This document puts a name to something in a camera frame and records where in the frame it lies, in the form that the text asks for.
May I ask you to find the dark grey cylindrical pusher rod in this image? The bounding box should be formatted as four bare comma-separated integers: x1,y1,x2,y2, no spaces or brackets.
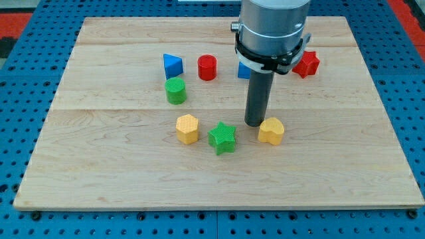
244,70,274,127

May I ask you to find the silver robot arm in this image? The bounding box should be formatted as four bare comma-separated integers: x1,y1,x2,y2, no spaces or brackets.
230,0,311,127

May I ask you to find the yellow hexagon block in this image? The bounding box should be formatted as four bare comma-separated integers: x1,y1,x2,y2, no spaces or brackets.
175,114,199,145

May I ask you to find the blue cube block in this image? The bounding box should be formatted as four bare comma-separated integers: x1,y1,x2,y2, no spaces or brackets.
237,62,251,79

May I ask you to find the yellow heart block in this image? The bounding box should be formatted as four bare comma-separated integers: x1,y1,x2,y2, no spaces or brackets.
258,118,285,145

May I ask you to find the red star block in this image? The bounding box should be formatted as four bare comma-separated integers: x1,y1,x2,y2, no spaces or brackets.
292,51,320,78

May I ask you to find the red cylinder block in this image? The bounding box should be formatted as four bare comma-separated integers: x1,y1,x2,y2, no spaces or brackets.
197,54,217,81

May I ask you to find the green star block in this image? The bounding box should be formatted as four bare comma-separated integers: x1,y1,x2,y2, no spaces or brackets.
208,121,236,155

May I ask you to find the green cylinder block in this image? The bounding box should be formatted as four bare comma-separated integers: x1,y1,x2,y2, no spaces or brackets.
165,77,187,105

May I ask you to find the blue triangle block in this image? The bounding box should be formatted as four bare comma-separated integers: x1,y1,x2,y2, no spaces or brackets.
163,54,184,80

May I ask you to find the wooden board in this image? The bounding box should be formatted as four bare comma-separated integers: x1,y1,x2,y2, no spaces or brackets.
13,17,424,211

